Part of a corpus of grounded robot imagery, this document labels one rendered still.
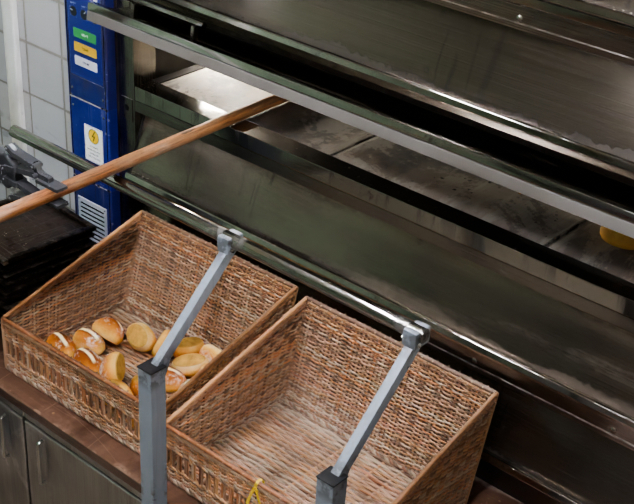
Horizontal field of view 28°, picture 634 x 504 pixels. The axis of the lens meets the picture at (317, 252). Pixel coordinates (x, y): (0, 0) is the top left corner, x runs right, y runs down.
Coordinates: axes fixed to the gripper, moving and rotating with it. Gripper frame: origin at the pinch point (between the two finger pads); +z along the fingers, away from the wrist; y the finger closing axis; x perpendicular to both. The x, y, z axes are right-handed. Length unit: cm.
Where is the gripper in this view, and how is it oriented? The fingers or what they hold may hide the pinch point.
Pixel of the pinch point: (52, 192)
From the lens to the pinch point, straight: 268.7
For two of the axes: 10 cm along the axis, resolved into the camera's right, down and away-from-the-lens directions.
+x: -6.5, 3.5, -6.8
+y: -0.5, 8.6, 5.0
